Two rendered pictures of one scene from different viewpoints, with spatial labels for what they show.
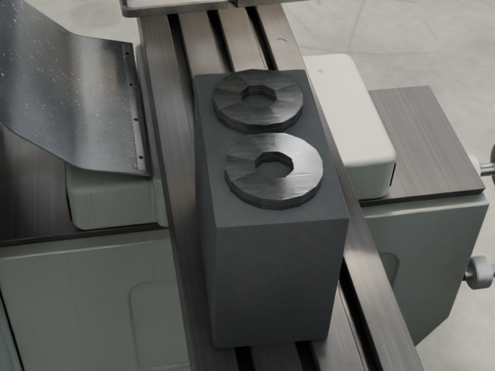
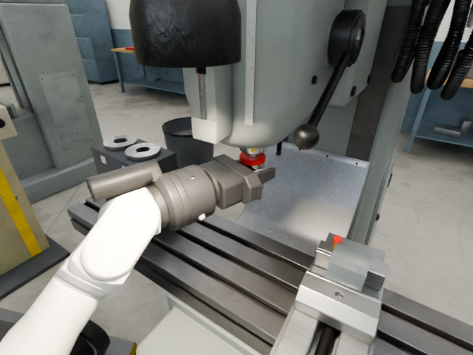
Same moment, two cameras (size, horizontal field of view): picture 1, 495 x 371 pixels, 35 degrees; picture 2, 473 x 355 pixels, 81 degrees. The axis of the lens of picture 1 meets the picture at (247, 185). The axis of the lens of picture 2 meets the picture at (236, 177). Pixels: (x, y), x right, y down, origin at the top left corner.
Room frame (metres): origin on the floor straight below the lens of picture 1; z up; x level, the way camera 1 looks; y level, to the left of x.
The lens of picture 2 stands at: (1.27, -0.29, 1.48)
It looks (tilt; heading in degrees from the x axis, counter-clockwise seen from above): 30 degrees down; 136
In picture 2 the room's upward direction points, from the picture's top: straight up
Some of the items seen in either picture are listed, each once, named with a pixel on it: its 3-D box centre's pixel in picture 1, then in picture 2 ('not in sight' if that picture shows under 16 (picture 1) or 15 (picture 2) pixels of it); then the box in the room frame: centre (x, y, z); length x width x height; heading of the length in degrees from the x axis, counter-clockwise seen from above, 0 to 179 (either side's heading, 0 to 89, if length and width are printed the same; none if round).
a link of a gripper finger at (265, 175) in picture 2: not in sight; (262, 177); (1.00, 0.04, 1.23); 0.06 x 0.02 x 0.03; 84
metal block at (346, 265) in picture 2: not in sight; (346, 270); (1.16, 0.09, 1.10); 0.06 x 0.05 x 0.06; 15
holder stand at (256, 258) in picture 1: (261, 201); (137, 177); (0.58, -0.02, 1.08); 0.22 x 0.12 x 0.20; 10
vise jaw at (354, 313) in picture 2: not in sight; (336, 303); (1.18, 0.03, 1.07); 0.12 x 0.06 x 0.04; 15
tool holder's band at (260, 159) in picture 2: not in sight; (252, 157); (0.97, 0.04, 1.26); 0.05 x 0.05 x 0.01
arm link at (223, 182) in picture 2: not in sight; (210, 187); (0.96, -0.05, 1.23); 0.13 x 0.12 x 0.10; 174
